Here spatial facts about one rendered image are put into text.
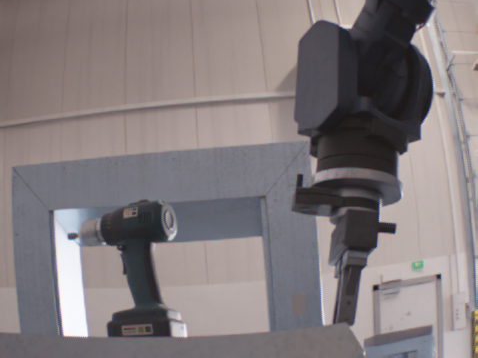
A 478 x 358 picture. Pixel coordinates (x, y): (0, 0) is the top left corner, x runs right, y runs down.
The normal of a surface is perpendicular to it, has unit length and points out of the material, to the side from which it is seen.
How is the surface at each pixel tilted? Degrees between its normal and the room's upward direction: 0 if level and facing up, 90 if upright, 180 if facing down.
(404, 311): 90
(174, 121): 90
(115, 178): 90
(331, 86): 81
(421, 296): 90
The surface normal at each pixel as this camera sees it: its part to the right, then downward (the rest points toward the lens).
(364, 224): 0.04, -0.30
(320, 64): -0.80, -0.26
